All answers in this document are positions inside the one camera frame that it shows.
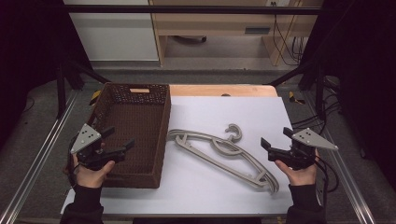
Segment person's right hand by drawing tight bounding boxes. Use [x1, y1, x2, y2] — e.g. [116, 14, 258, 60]
[274, 148, 322, 188]

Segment aluminium rail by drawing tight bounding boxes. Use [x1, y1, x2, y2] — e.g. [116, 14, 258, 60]
[0, 89, 79, 224]
[303, 92, 378, 224]

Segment black metal stand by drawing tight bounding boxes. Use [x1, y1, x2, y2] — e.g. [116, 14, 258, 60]
[268, 60, 329, 121]
[55, 58, 110, 119]

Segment grey drawer handle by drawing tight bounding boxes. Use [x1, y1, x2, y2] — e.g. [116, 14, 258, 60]
[244, 26, 272, 35]

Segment black curtain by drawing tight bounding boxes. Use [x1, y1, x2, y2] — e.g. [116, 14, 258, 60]
[299, 0, 396, 191]
[0, 0, 93, 148]

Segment brown woven basket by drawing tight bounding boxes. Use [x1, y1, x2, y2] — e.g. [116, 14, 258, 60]
[86, 81, 173, 189]

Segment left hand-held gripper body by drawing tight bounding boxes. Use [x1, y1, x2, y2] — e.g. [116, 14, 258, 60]
[70, 123, 126, 172]

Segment black cable bundle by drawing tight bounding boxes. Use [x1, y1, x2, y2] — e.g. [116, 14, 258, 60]
[272, 2, 305, 66]

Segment white cabinet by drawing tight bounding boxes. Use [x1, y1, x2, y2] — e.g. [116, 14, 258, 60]
[63, 0, 160, 63]

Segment beige plastic clothes hanger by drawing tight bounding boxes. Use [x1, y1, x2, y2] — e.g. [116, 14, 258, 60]
[166, 123, 280, 194]
[173, 133, 273, 189]

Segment person's left hand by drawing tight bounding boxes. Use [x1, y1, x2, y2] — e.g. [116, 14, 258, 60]
[63, 142, 117, 189]

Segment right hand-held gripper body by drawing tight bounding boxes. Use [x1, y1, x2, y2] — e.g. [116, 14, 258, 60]
[266, 127, 339, 171]

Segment black floor cables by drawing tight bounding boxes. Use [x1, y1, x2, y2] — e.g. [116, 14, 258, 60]
[291, 76, 344, 135]

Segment grey chair base leg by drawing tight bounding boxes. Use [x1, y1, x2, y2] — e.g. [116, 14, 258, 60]
[172, 35, 208, 44]

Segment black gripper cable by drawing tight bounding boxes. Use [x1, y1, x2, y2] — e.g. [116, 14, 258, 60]
[314, 154, 341, 216]

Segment black horizontal frame bar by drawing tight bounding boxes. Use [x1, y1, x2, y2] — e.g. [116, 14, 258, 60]
[62, 4, 323, 16]

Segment yellow cable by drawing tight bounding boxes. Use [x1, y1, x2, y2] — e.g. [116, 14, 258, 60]
[275, 0, 304, 66]

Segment yellow and black tape piece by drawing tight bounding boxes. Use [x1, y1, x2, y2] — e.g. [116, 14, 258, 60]
[89, 90, 103, 107]
[287, 91, 306, 105]

